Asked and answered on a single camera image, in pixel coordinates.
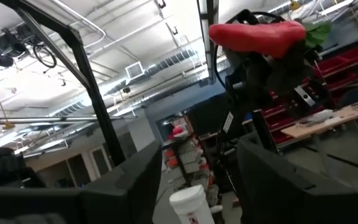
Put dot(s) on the silver ceiling air duct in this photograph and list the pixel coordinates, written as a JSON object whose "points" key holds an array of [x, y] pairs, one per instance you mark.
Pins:
{"points": [[166, 65]]}

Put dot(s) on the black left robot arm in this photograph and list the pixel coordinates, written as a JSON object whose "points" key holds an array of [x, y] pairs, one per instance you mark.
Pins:
{"points": [[222, 146]]}

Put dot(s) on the wooden workbench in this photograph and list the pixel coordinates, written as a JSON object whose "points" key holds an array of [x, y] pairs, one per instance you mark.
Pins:
{"points": [[346, 116]]}

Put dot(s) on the orange carrot with green top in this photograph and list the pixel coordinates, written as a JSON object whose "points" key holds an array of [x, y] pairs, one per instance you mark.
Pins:
{"points": [[253, 37]]}

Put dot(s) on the red storage bin shelf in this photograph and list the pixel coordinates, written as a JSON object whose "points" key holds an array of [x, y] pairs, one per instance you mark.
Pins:
{"points": [[331, 67]]}

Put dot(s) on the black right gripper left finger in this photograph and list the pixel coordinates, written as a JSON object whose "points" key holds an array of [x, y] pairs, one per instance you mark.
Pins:
{"points": [[126, 193]]}

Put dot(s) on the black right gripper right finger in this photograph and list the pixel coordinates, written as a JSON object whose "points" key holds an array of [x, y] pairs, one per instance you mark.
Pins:
{"points": [[269, 193]]}

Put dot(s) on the storage rack with boxes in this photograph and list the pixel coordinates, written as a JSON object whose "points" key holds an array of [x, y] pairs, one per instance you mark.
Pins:
{"points": [[188, 155]]}

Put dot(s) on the white plastic bottle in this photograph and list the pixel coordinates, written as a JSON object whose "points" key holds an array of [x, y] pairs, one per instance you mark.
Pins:
{"points": [[191, 202]]}

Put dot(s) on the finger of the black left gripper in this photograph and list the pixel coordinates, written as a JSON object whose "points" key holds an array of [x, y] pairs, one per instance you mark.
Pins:
{"points": [[291, 77]]}

